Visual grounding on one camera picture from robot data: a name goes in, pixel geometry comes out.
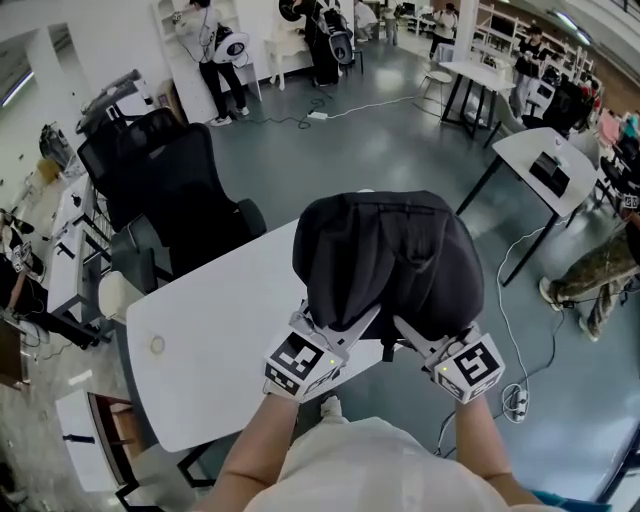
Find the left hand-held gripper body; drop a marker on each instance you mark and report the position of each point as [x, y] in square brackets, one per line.
[297, 357]

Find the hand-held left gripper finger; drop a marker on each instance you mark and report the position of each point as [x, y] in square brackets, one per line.
[302, 315]
[364, 330]

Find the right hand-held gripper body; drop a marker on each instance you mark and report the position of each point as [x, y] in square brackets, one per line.
[470, 365]

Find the black backpack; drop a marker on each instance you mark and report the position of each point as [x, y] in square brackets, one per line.
[380, 250]

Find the person's right forearm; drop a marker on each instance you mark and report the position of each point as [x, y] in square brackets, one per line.
[480, 440]

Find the person's left forearm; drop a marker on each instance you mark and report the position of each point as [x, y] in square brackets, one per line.
[255, 450]

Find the person's white shoe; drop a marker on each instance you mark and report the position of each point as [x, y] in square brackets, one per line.
[331, 406]

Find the white floor power strip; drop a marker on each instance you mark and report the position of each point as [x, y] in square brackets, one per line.
[520, 402]

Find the person's white shirt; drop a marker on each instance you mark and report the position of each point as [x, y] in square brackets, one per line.
[380, 470]

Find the large black office chair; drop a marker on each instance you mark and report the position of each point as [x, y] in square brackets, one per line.
[175, 200]

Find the black box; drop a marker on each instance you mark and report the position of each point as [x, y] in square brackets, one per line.
[550, 175]

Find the cream round stool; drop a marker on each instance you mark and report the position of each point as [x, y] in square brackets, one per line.
[117, 300]

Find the white table with black legs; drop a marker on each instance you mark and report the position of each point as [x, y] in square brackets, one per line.
[475, 75]
[525, 150]

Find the flat white power strip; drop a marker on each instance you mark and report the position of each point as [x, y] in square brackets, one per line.
[318, 115]

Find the white cabinet with wooden drawer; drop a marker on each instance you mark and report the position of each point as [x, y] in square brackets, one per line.
[80, 440]

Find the black swivel chair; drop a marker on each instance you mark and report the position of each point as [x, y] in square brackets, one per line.
[560, 105]

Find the black mesh office chair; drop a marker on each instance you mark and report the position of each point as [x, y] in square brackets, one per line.
[100, 175]

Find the white shelf unit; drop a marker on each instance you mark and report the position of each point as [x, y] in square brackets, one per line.
[180, 75]

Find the cream carved side table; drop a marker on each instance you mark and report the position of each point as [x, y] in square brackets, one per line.
[287, 45]

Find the brown wooden cabinet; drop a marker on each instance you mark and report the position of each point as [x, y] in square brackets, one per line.
[12, 355]

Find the grey chair with black frame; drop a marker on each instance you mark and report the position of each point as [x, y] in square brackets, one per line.
[160, 475]

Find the white desk with black frame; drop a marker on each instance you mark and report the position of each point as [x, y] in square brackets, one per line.
[65, 240]

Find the grey folded frame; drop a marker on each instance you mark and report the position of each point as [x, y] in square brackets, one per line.
[107, 95]

